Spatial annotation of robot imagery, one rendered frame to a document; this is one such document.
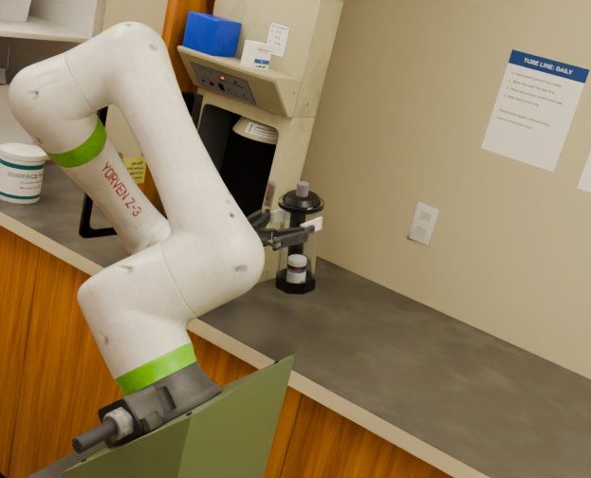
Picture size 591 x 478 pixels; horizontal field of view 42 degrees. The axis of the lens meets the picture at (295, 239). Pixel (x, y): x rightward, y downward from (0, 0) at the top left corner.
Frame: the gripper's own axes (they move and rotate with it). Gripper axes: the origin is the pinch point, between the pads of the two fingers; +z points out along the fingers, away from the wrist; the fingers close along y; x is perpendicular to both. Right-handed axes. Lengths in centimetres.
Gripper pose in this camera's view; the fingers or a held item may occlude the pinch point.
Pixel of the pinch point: (299, 218)
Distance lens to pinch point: 184.9
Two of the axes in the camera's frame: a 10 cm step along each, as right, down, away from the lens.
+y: -7.2, -3.3, 6.1
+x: -0.4, 9.0, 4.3
